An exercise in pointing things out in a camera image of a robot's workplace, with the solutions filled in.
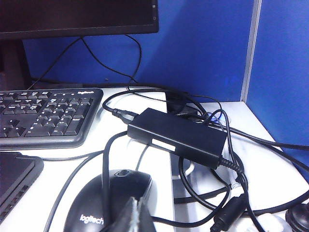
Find thin black monitor cable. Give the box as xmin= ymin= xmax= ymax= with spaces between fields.
xmin=124 ymin=34 xmax=143 ymax=92
xmin=27 ymin=36 xmax=83 ymax=90
xmin=81 ymin=36 xmax=136 ymax=80

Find black Hasee laptop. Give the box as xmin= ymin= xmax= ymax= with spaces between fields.
xmin=0 ymin=151 xmax=45 ymax=219

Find black Logitech keyboard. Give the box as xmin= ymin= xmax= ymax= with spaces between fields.
xmin=0 ymin=88 xmax=104 ymax=150

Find silver partition post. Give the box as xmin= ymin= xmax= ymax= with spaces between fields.
xmin=240 ymin=0 xmax=263 ymax=102

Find black cable with ferrite bead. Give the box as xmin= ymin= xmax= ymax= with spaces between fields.
xmin=178 ymin=154 xmax=252 ymax=232

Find black ASUS monitor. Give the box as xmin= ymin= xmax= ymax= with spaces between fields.
xmin=0 ymin=0 xmax=160 ymax=90

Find black desk cable port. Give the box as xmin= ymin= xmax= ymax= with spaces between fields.
xmin=166 ymin=91 xmax=202 ymax=119

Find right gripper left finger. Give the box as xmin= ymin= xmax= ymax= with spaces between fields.
xmin=104 ymin=197 xmax=135 ymax=232

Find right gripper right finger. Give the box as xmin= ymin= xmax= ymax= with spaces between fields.
xmin=135 ymin=196 xmax=155 ymax=232

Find small blue round object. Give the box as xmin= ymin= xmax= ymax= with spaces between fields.
xmin=207 ymin=112 xmax=229 ymax=125

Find white cable connector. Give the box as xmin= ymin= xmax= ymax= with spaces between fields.
xmin=251 ymin=212 xmax=289 ymax=232

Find small clear cable plug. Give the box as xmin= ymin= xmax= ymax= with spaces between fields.
xmin=231 ymin=177 xmax=242 ymax=192

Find black laptop power adapter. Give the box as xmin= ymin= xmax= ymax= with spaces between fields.
xmin=127 ymin=107 xmax=228 ymax=170

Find black power cable with plug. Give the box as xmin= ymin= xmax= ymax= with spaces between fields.
xmin=102 ymin=88 xmax=211 ymax=123

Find thick black cable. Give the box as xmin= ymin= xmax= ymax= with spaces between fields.
xmin=226 ymin=127 xmax=309 ymax=149
xmin=101 ymin=130 xmax=128 ymax=225

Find black Logitech mouse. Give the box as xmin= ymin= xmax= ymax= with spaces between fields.
xmin=63 ymin=169 xmax=154 ymax=232

